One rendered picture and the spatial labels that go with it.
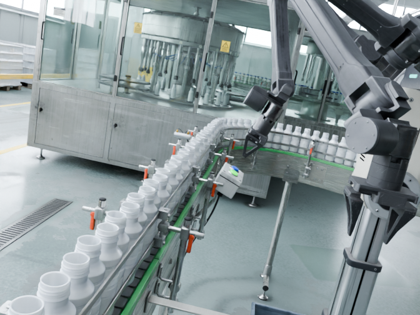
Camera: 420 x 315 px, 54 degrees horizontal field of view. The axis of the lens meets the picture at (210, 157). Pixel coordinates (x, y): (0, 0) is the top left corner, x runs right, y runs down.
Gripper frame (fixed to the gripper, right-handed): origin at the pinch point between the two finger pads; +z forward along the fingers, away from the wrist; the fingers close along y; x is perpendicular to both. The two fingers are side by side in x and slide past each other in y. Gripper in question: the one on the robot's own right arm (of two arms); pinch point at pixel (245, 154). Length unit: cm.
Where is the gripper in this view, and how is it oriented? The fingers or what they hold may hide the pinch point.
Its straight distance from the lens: 140.4
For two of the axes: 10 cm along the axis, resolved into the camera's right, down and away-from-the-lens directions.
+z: -5.1, 8.3, 2.3
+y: -1.2, 2.0, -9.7
